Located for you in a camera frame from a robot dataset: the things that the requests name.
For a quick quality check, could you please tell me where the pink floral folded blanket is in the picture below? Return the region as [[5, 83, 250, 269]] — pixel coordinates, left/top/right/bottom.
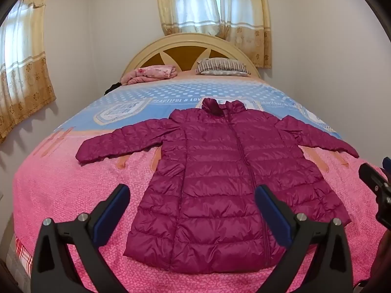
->
[[120, 65, 178, 86]]

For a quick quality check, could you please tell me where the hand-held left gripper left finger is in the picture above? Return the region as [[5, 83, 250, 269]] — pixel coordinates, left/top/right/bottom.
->
[[31, 184, 131, 293]]

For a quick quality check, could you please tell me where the cream wooden headboard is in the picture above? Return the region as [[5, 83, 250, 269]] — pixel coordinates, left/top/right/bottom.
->
[[125, 33, 261, 78]]

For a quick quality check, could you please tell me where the dark object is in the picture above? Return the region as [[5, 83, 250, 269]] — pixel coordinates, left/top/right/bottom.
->
[[104, 82, 123, 96]]

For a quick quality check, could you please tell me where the striped pillow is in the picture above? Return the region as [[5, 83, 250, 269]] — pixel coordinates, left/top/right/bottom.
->
[[195, 57, 251, 76]]

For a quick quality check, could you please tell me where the red plaid bed sheet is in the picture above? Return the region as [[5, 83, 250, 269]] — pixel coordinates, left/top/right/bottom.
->
[[14, 236, 33, 277]]

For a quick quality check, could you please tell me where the bed with pink blue cover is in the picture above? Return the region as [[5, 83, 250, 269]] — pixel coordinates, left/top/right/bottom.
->
[[12, 78, 391, 293]]

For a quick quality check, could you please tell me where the magenta puffer jacket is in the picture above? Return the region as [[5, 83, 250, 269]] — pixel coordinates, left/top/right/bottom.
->
[[75, 98, 360, 275]]

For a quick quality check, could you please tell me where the person's right forearm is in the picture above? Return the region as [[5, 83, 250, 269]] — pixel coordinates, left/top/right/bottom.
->
[[375, 228, 391, 284]]

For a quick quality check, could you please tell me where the beige lace curtain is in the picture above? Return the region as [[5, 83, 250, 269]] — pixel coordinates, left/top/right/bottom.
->
[[153, 0, 222, 36], [218, 0, 272, 69], [0, 0, 57, 143]]

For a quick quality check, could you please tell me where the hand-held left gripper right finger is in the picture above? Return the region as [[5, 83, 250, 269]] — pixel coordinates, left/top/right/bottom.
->
[[255, 185, 355, 293]]

